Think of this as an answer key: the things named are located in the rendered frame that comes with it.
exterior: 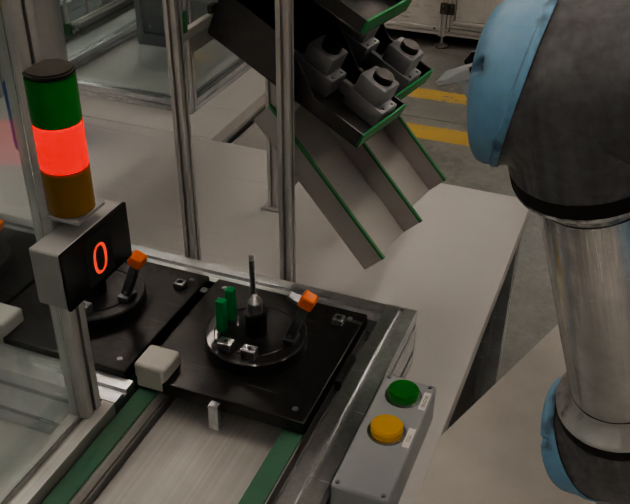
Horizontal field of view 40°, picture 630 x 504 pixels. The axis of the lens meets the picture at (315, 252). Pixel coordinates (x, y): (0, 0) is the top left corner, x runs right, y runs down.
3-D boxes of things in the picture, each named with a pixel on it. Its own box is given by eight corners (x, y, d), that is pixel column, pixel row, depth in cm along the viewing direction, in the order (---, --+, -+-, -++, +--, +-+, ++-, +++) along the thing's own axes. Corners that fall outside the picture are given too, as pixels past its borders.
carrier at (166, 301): (210, 286, 134) (205, 216, 127) (126, 383, 115) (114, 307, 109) (78, 254, 142) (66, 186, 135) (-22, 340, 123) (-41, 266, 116)
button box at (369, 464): (433, 419, 117) (436, 384, 114) (384, 537, 101) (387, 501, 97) (383, 405, 119) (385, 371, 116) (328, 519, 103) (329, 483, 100)
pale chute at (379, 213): (403, 231, 141) (423, 220, 138) (364, 270, 132) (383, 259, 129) (300, 90, 139) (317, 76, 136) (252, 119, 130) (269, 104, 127)
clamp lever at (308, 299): (300, 334, 117) (320, 295, 112) (294, 342, 115) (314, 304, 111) (277, 320, 117) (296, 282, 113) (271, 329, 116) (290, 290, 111)
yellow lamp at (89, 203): (105, 200, 94) (99, 159, 91) (77, 222, 90) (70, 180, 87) (65, 191, 95) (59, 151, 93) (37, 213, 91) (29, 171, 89)
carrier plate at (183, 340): (367, 325, 126) (367, 313, 125) (304, 435, 108) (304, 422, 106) (219, 288, 134) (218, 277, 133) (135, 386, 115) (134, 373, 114)
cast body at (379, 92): (389, 119, 128) (410, 83, 124) (373, 129, 125) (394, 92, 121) (346, 85, 130) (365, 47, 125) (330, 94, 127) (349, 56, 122)
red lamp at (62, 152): (99, 158, 91) (92, 115, 88) (70, 179, 87) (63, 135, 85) (58, 150, 93) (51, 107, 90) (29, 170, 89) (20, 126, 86)
